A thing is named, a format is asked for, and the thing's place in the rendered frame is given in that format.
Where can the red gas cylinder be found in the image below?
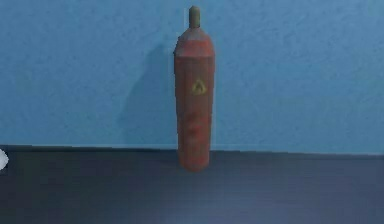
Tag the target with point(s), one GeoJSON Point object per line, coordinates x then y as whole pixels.
{"type": "Point", "coordinates": [194, 100]}

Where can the white round object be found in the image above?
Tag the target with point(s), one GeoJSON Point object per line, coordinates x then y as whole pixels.
{"type": "Point", "coordinates": [2, 159]}

